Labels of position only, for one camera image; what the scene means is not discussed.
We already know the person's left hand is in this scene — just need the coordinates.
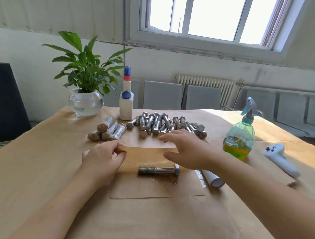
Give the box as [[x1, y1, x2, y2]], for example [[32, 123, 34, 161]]
[[79, 140, 128, 190]]

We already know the person's right hand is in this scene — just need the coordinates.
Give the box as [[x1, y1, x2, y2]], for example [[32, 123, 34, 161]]
[[158, 129, 222, 170]]

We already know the clear cling film sheet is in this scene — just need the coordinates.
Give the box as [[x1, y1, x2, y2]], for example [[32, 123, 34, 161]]
[[194, 169, 207, 189]]

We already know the pile of steel bolts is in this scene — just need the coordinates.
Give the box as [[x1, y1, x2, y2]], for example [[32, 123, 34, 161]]
[[126, 111, 208, 140]]

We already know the white cling film roll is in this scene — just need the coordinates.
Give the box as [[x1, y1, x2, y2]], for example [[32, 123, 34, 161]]
[[201, 169, 225, 189]]

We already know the grey hex bolt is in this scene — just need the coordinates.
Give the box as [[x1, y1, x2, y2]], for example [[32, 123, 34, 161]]
[[138, 164, 181, 177]]

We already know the green spray bottle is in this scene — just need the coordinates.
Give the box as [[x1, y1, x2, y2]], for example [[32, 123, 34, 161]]
[[222, 97, 263, 161]]

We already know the stack of brown paper sheets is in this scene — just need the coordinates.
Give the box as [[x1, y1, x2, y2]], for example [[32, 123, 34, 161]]
[[207, 138, 300, 188]]

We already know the person's left forearm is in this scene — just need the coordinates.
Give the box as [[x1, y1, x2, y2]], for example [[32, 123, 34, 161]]
[[7, 175, 101, 239]]

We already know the person's right forearm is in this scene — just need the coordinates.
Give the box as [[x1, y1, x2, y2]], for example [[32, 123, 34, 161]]
[[209, 153, 315, 239]]

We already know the grey chair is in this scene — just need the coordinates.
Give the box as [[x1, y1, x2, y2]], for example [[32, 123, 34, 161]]
[[276, 93, 315, 138], [143, 81, 184, 110], [185, 85, 222, 110], [241, 90, 277, 121], [103, 79, 140, 107]]

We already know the round glass vase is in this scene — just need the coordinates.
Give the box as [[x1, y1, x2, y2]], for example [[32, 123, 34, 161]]
[[68, 89, 104, 117]]

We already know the large brown paper table cover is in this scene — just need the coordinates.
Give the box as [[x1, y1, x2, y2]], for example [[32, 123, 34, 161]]
[[0, 106, 315, 239]]

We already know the white glue bottle blue cap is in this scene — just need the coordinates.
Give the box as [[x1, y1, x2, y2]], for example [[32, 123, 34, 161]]
[[119, 65, 135, 121]]

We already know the white radiator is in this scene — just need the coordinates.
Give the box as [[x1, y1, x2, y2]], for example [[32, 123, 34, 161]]
[[175, 75, 237, 109]]

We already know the white handheld controller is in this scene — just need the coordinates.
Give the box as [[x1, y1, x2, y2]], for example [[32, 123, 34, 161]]
[[264, 143, 301, 179]]

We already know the green leafy plant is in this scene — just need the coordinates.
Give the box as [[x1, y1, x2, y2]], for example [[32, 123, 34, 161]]
[[42, 31, 134, 94]]

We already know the black trash bin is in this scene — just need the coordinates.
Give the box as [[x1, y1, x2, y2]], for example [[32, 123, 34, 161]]
[[0, 62, 31, 143]]

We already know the white framed window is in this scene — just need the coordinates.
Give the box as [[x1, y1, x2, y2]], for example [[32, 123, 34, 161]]
[[125, 0, 306, 65]]

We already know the white vertical blind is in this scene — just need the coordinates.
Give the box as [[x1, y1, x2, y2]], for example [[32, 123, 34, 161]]
[[0, 0, 128, 44]]

